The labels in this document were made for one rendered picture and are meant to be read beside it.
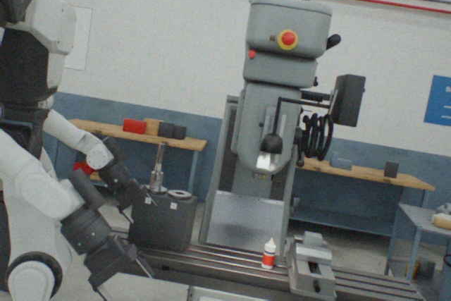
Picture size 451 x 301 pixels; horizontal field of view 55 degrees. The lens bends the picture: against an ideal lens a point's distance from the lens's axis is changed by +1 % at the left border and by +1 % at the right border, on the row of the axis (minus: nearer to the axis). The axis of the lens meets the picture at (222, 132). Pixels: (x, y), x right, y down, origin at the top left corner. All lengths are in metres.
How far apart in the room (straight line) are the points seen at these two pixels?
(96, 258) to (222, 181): 1.07
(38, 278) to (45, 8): 0.67
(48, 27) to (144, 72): 4.83
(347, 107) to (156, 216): 0.87
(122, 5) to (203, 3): 1.08
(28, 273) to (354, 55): 5.21
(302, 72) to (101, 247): 0.84
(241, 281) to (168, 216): 0.35
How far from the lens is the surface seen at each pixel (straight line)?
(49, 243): 1.26
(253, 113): 1.47
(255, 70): 1.43
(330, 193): 6.01
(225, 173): 1.96
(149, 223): 1.65
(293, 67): 1.44
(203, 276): 1.58
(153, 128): 5.40
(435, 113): 6.27
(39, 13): 1.11
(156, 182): 1.65
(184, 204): 1.59
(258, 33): 1.35
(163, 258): 1.58
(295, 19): 1.36
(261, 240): 1.93
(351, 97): 1.80
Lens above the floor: 1.58
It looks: 6 degrees down
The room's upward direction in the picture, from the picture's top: 9 degrees clockwise
